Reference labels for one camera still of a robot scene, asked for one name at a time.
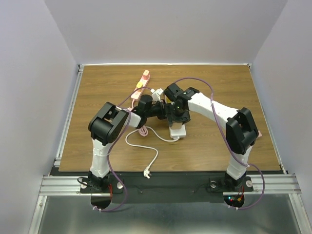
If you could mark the white power strip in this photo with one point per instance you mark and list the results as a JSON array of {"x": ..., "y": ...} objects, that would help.
[{"x": 175, "y": 134}]

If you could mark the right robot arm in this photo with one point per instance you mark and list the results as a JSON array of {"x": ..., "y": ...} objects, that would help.
[{"x": 237, "y": 127}]

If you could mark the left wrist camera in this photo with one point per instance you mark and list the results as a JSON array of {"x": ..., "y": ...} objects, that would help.
[{"x": 156, "y": 94}]

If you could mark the pink power strip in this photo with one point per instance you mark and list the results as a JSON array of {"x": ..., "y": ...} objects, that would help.
[{"x": 138, "y": 91}]

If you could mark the yellow plug on pink strip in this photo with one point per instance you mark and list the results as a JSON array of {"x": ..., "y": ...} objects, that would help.
[{"x": 139, "y": 84}]

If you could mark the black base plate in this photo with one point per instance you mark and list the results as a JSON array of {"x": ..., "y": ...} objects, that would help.
[{"x": 165, "y": 187}]

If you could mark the orange square plug adapter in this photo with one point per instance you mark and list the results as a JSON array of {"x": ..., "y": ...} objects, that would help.
[{"x": 176, "y": 126}]

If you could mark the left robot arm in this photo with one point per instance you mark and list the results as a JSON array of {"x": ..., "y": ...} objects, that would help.
[{"x": 105, "y": 128}]

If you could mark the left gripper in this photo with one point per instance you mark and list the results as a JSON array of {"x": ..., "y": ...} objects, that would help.
[{"x": 163, "y": 111}]

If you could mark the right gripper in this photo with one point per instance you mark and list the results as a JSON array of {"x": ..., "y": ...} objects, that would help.
[{"x": 172, "y": 116}]

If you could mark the yellow cube socket adapter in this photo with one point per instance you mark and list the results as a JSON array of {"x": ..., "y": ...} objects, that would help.
[{"x": 166, "y": 99}]

